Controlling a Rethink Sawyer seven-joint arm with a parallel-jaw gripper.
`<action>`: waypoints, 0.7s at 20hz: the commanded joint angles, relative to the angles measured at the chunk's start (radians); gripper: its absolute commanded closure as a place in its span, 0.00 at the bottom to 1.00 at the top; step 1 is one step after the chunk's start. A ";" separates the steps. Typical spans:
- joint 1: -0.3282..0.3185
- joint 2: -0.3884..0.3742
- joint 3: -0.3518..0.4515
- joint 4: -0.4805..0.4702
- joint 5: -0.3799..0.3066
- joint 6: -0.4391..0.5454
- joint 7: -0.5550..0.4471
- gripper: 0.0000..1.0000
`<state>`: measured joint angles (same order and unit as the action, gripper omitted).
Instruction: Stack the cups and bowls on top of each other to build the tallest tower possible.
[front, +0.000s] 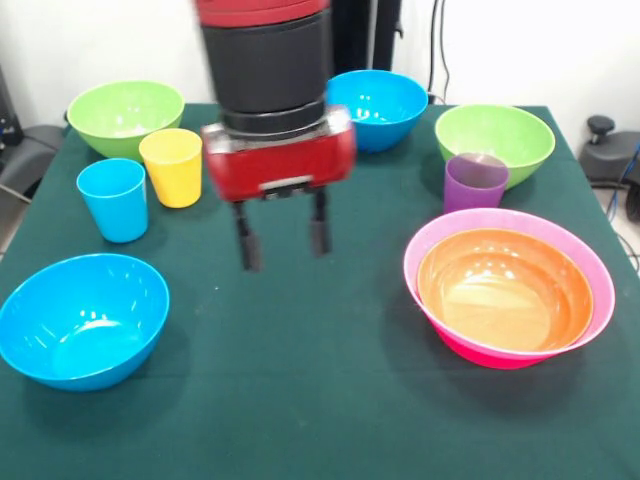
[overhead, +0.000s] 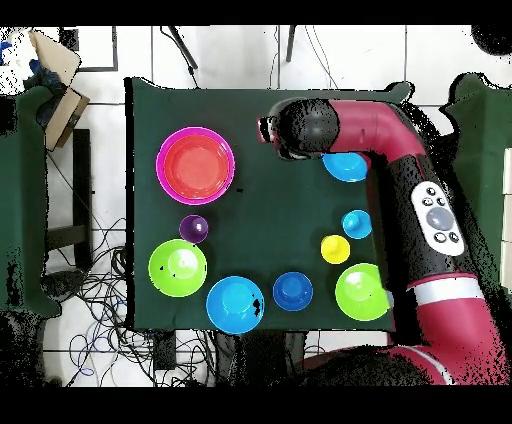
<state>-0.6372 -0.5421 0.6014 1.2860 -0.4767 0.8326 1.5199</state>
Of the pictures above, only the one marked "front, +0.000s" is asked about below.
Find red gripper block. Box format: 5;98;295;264
200;105;358;273

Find light blue plastic cup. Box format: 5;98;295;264
76;158;150;244

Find orange plastic bowl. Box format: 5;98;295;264
417;228;595;353

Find dark green tablecloth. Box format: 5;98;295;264
0;103;640;480

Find yellow plastic cup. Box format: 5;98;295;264
138;128;204;209

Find light blue plastic bowl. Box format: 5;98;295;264
324;69;430;153
0;253;171;392

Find purple plastic cup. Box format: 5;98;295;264
443;152;511;215

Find green plastic bowl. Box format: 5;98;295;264
434;102;556;190
67;78;186;164

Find large pink plastic bowl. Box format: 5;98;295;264
403;208;617;371

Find grey chair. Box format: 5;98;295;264
0;124;66;204

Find black device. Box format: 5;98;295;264
0;64;22;151

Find black equipment with knob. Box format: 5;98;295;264
578;115;640;224

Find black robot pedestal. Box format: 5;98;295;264
329;0;404;81

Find black wall cable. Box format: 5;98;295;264
428;0;452;104

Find blue cable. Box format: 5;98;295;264
605;142;640;222

